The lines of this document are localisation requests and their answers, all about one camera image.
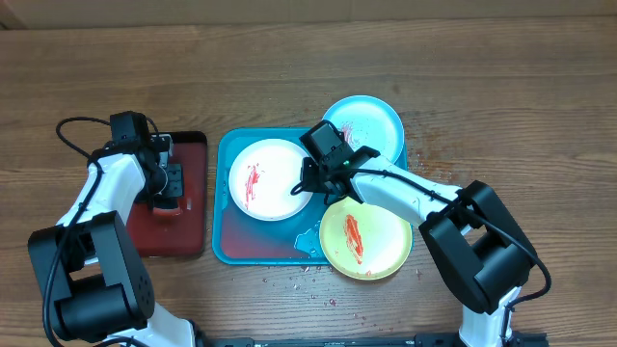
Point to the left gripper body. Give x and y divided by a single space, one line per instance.
167 182

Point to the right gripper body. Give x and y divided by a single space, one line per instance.
326 187

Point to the light blue plate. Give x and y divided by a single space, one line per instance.
368 121

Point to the white plate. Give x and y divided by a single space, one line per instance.
262 176

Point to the yellow green plate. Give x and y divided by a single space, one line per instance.
364 241

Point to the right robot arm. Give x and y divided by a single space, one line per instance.
481 252

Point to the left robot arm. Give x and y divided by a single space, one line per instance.
94 284

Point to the black red small tray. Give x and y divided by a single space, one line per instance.
184 234

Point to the teal plastic serving tray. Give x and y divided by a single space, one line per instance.
239 239

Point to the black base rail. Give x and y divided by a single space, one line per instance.
419 340

